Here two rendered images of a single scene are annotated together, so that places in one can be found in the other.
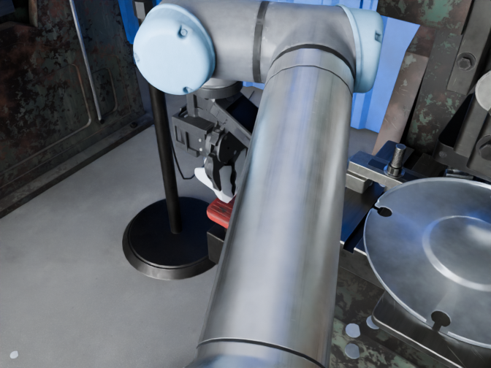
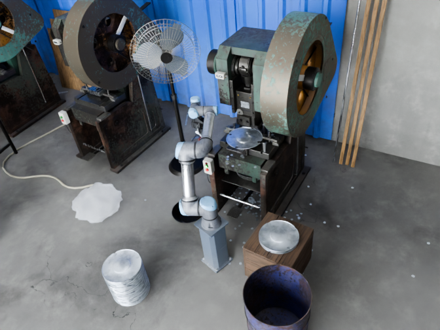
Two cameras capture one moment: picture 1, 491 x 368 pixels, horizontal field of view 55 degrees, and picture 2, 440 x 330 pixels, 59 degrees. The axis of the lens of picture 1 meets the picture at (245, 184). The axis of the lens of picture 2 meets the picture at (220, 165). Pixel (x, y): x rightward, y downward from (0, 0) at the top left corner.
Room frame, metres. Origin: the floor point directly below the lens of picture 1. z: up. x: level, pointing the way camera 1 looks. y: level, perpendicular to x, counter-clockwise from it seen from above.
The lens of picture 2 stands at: (-2.10, -0.03, 2.62)
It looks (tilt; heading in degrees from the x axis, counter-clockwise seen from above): 40 degrees down; 359
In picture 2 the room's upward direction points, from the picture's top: 7 degrees counter-clockwise
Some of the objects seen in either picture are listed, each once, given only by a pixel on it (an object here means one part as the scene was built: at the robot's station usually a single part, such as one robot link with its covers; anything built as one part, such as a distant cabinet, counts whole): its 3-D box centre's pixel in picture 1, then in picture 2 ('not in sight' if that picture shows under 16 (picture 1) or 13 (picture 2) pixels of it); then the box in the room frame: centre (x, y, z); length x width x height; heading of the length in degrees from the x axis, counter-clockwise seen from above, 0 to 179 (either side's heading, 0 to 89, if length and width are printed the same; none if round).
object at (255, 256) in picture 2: not in sight; (278, 253); (-0.28, -0.44, 0.18); 0.40 x 0.38 x 0.35; 142
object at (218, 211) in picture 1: (231, 220); not in sight; (0.52, 0.02, 0.72); 0.07 x 0.06 x 0.08; 144
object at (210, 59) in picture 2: not in sight; (220, 63); (0.67, -0.19, 1.31); 0.22 x 0.12 x 0.22; 144
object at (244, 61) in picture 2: not in sight; (249, 74); (0.51, -0.38, 1.27); 0.21 x 0.12 x 0.34; 144
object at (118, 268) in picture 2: not in sight; (122, 265); (-0.30, 0.72, 0.31); 0.29 x 0.29 x 0.01
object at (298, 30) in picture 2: not in sight; (298, 68); (0.40, -0.71, 1.33); 1.03 x 0.28 x 0.82; 144
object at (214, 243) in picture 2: not in sight; (214, 242); (-0.14, 0.04, 0.23); 0.19 x 0.19 x 0.45; 38
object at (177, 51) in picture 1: (202, 37); (196, 110); (0.43, 0.04, 1.07); 0.11 x 0.11 x 0.08; 79
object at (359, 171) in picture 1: (389, 169); (233, 127); (0.61, -0.24, 0.76); 0.17 x 0.06 x 0.10; 54
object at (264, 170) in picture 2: not in sight; (288, 159); (0.47, -0.68, 0.45); 0.92 x 0.12 x 0.90; 144
